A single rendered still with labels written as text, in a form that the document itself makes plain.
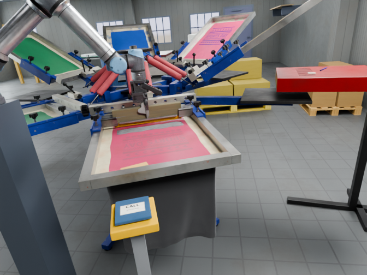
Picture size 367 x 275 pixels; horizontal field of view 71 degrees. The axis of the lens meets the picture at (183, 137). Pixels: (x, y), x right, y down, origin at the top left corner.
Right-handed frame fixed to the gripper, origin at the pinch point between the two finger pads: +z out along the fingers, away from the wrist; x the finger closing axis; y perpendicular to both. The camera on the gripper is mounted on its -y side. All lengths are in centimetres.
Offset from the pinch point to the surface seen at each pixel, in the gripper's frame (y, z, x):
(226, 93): -156, 65, -281
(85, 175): 27, 2, 57
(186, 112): -21.6, 1.0, 2.7
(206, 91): -121, 59, -286
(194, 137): -18.7, 5.3, 30.0
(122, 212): 15, 4, 78
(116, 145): 17.8, 5.3, 25.5
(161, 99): -10.9, -2.4, -21.8
